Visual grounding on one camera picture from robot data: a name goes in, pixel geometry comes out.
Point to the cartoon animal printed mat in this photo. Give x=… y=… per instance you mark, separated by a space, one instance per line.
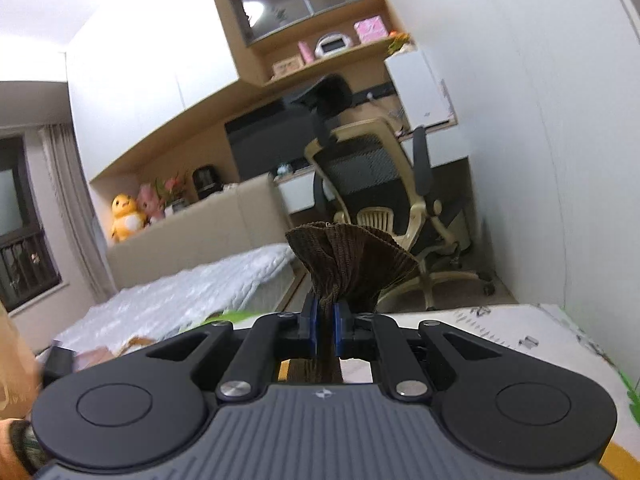
x=525 y=330

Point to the beige mesh office chair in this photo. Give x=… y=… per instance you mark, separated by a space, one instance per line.
x=360 y=170

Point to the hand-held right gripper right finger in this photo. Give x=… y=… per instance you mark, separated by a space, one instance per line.
x=339 y=327

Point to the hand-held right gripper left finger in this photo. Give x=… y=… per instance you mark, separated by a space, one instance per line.
x=313 y=327

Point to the yellow duck plush toy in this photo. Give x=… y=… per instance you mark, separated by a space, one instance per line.
x=127 y=217

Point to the grey curtain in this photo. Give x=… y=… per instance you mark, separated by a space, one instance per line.
x=75 y=210

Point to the orange flower decoration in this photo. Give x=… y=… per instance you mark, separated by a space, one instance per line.
x=400 y=42

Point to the pink plush toy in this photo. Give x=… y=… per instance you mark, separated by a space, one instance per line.
x=150 y=202

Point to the beige padded headboard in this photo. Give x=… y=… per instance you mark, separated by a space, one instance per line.
x=210 y=230

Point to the white computer tower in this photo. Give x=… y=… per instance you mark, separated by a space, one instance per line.
x=417 y=87

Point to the pink patterned box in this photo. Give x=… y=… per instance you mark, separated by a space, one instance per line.
x=371 y=29

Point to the black computer monitor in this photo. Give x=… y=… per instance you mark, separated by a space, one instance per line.
x=265 y=140

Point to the pink gift box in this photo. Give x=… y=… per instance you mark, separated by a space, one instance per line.
x=95 y=356

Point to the white desk clock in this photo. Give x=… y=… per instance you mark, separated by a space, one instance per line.
x=333 y=45

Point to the person's left forearm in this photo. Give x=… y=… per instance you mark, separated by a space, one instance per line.
x=15 y=447

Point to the potted plant with red leaves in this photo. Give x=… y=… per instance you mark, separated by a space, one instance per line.
x=172 y=190

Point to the small wooden box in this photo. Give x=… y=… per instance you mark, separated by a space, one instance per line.
x=287 y=67

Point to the dark framed window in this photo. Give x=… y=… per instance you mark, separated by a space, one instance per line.
x=20 y=260

